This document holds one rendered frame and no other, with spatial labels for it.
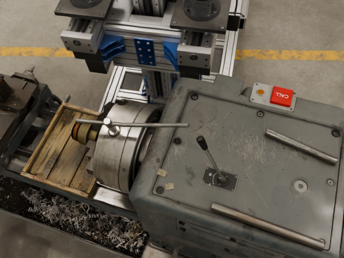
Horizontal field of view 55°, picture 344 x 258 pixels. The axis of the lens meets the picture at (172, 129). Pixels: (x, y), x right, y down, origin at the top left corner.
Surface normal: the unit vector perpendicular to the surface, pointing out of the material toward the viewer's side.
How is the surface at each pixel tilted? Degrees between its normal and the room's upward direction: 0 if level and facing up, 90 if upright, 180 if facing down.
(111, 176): 65
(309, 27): 0
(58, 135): 0
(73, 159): 0
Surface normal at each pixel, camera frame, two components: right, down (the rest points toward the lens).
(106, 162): -0.27, 0.29
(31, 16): -0.05, -0.48
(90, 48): -0.20, 0.86
